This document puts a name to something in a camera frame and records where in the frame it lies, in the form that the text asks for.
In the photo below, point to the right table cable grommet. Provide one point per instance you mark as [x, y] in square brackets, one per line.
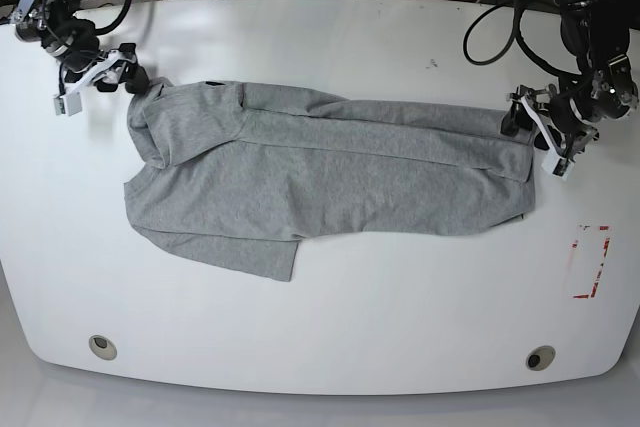
[540, 358]

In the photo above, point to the left table cable grommet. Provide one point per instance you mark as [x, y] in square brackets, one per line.
[102, 347]

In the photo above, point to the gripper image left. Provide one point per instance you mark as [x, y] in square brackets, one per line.
[104, 69]

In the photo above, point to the table cable grommet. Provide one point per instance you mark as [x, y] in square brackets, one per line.
[102, 347]
[540, 358]

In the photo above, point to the red tape rectangle marking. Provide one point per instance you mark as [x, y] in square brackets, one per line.
[587, 259]

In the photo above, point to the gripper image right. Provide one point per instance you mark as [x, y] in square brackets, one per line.
[550, 117]

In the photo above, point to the grey T-shirt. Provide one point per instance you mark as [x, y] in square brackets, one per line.
[236, 175]

